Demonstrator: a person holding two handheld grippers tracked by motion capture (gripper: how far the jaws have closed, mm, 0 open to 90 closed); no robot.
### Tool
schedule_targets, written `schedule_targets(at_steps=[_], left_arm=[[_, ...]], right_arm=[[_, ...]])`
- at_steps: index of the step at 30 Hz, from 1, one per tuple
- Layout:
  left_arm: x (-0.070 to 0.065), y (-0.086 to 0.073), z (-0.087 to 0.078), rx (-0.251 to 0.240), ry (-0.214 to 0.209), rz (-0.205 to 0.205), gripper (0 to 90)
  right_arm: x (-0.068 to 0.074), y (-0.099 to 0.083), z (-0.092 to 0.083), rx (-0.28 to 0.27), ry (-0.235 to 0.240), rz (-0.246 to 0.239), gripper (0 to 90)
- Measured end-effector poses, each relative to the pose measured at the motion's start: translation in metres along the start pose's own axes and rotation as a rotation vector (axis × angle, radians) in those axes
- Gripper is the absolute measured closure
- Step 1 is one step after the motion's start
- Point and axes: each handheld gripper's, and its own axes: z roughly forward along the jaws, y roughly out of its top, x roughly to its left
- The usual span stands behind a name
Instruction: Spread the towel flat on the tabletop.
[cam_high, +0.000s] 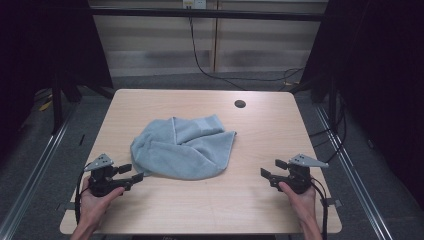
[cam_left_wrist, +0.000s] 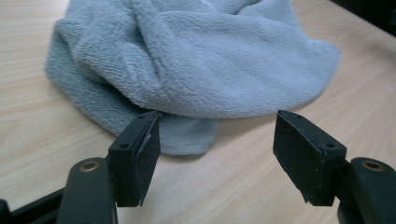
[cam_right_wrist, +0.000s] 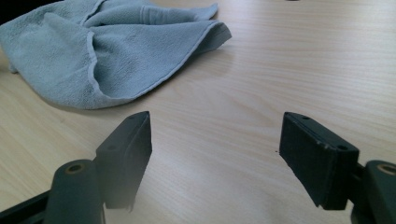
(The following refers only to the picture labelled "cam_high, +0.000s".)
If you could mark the black horizontal metal bar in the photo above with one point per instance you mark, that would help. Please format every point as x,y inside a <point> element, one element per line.
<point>200,14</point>

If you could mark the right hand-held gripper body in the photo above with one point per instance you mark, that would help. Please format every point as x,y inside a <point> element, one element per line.
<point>298,178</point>

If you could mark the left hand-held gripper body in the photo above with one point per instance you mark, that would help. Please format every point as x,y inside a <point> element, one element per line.
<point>101,181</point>

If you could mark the metal floor rail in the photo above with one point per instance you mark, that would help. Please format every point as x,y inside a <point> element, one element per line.
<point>30,180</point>
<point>353,173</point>

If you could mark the black curtain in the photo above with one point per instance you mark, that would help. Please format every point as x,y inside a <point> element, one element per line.
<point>40,50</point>
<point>383,83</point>

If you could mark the round black table grommet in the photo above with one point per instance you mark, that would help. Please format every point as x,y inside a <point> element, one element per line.
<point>240,103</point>

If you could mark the person's left hand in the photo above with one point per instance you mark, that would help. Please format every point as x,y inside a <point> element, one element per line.
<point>93,206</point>

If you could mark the person's right hand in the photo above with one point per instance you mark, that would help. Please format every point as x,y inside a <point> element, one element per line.
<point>305,206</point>

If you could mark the light blue towel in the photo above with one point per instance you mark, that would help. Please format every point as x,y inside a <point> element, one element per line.
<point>183,150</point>

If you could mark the grey table bracket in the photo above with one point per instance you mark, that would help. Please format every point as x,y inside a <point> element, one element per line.
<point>331,202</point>

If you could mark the white wall socket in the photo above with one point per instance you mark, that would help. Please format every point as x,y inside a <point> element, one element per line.
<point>195,4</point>

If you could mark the yellow object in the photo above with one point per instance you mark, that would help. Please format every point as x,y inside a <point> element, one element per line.
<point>45,106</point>

